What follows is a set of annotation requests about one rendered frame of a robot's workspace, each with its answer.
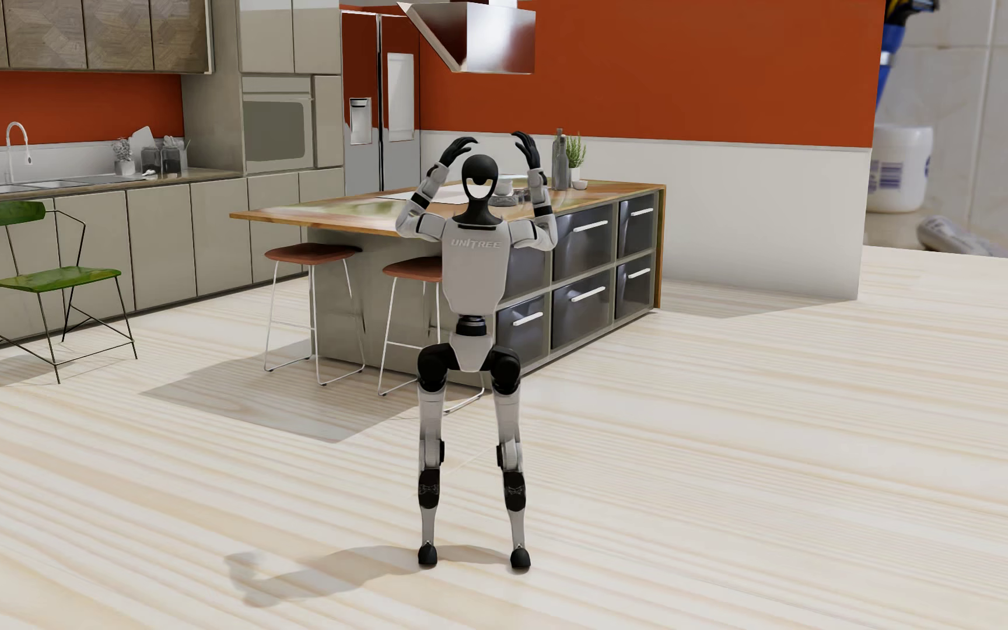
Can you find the chrome sink faucet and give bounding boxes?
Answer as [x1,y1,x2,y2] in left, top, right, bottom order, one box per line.
[3,121,34,186]

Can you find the green metal frame chair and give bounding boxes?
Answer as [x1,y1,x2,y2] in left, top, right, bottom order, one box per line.
[0,200,140,385]

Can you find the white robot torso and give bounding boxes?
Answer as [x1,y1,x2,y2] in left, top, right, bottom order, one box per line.
[440,217,513,374]

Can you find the grey pot on island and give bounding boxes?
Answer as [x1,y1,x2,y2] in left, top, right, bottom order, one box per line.
[489,175,530,208]

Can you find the white paper sheet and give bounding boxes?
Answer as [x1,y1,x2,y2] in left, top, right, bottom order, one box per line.
[378,184,471,207]

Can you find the white left robot leg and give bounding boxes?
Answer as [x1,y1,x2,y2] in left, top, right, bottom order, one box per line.
[486,345,533,574]

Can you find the white right robot leg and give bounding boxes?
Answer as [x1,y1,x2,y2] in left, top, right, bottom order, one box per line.
[415,342,453,568]

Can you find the steel kitchen sink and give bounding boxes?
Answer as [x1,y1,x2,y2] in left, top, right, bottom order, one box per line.
[0,177,89,196]

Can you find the brown seat bar stool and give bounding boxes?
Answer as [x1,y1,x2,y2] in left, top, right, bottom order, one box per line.
[262,242,368,388]
[376,255,487,416]

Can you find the steel double door fridge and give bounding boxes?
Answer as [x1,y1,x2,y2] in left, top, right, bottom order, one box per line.
[341,9,423,196]

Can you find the wooden wall cabinets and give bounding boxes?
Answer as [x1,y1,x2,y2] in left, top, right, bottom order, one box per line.
[0,0,215,75]

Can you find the white cutting board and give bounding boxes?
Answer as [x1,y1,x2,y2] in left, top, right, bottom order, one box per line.
[127,125,159,169]

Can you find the white robot leg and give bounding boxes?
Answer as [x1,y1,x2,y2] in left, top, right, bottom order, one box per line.
[415,342,453,568]
[486,345,533,574]

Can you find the beige base cabinet run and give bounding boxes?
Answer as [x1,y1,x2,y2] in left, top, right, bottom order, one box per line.
[0,166,347,344]

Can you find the wooden top kitchen island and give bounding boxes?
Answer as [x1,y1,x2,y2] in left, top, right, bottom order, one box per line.
[230,179,668,391]

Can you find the small green potted plant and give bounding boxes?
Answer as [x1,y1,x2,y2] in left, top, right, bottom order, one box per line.
[563,133,590,191]

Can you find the grey glass bottle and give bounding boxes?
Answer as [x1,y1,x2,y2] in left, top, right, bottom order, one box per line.
[550,128,572,193]

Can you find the steel range hood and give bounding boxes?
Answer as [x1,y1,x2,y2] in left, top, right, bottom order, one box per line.
[395,0,537,76]

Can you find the white plastic jug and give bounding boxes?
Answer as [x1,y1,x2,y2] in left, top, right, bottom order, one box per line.
[865,123,936,215]

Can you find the built-in wall oven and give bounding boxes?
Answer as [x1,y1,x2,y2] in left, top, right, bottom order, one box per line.
[240,75,317,175]

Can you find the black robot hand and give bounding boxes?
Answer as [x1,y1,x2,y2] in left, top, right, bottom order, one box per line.
[437,136,480,170]
[510,130,544,172]

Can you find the black robot head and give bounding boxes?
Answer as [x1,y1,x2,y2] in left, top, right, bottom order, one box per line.
[459,155,504,228]

